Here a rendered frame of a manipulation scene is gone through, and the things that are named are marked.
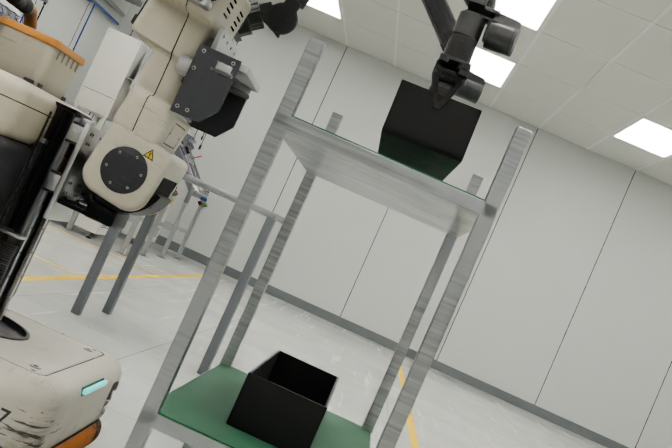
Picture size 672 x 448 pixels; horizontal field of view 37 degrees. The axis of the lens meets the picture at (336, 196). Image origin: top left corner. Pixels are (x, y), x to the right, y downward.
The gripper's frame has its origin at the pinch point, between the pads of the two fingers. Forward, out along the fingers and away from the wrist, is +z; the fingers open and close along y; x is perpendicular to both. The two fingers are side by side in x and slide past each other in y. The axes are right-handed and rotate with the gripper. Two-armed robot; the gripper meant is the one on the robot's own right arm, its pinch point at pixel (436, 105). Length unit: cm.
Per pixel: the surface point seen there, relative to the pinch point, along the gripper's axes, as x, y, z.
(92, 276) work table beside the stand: 114, 259, 85
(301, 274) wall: 60, 942, 62
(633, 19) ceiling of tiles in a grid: -105, 464, -192
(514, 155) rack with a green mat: -16.5, -15.2, 6.1
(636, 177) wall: -251, 933, -186
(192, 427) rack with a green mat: 19, -13, 75
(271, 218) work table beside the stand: 47, 252, 29
